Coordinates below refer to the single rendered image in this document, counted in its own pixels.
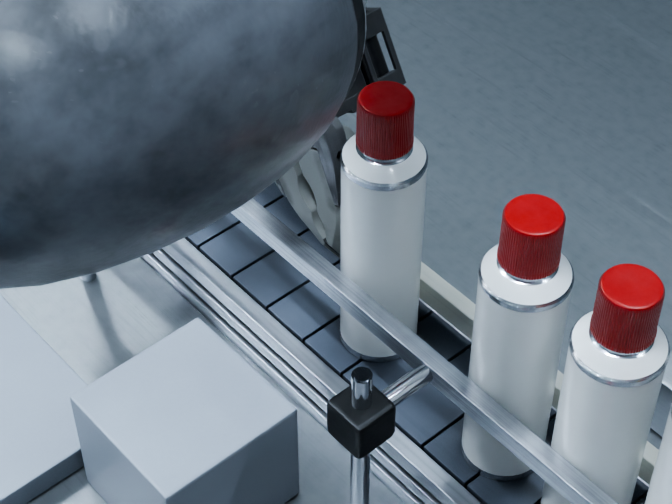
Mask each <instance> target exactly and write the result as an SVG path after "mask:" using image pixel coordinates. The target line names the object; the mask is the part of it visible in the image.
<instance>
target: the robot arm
mask: <svg viewBox="0 0 672 504"><path fill-rule="evenodd" d="M367 1H368V0H0V289H4V288H17V287H29V286H42V285H46V284H50V283H55V282H59V281H64V280H68V279H73V278H77V277H81V276H86V275H90V274H95V273H98V272H100V271H103V270H106V269H109V268H111V267H114V266H117V265H120V264H122V263H125V262H128V261H130V260H133V259H136V258H139V257H141V256H144V255H147V254H150V253H153V252H155V251H157V250H159V249H162V248H164V247H166V246H168V245H170V244H172V243H175V242H177V241H179V240H181V239H183V238H185V237H187V236H190V235H192V234H194V233H196V232H198V231H200V230H202V229H204V228H206V227H207V226H209V225H211V224H212V223H214V222H216V221H217V220H219V219H221V218H222V217H224V216H226V215H227V214H229V213H231V212H232V211H234V210H236V209H237V208H239V207H241V206H242V205H243V204H245V203H246V202H248V201H249V200H251V199H252V198H253V197H255V196H256V195H258V194H259V193H261V192H262V191H263V190H264V189H266V188H267V187H268V186H270V185H271V184H272V183H274V182H275V184H276V185H277V187H278V188H279V190H280V192H281V193H282V195H283V196H284V197H287V199H288V201H289V202H290V204H291V206H292V207H293V209H294V210H295V212H296V213H297V214H298V216H299V217H300V218H301V220H302V221H303V222H304V223H305V225H306V226H307V227H308V228H309V229H310V231H311V232H312V233H313V234H314V235H315V237H316V238H317V239H318V240H319V242H320V243H321V244H322V245H323V246H325V247H326V248H327V249H328V250H330V251H331V252H332V253H333V254H335V255H336V256H337V257H338V258H340V225H341V164H340V152H341V149H342V147H343V145H344V143H345V142H346V141H347V140H348V139H349V138H350V137H352V136H353V135H355V133H354V132H353V130H352V129H351V128H349V127H348V126H345V125H342V124H341V122H340V120H339V119H338V118H339V117H340V116H342V115H344V114H346V113H355V112H357V96H358V94H359V92H360V91H361V90H362V89H363V88H364V87H365V86H367V85H369V84H371V83H373V82H377V81H394V82H398V83H400V84H402V85H404V84H405V83H406V80H405V77H404V74H403V71H402V69H401V66H400V63H399V60H398V57H397V54H396V51H395V48H394V45H393V42H392V39H391V36H390V33H389V30H388V27H387V25H386V22H385V19H384V16H383V13H382V10H381V7H368V8H367V7H365V4H366V3H367ZM380 32H381V33H382V36H383V38H384V41H385V44H386V47H387V50H388V53H389V56H390V59H391V62H392V65H393V68H394V69H393V70H392V71H390V72H389V70H388V67H387V64H386V61H385V58H384V55H383V52H382V50H381V47H380V44H379V41H378V38H377V34H378V33H380Z"/></svg>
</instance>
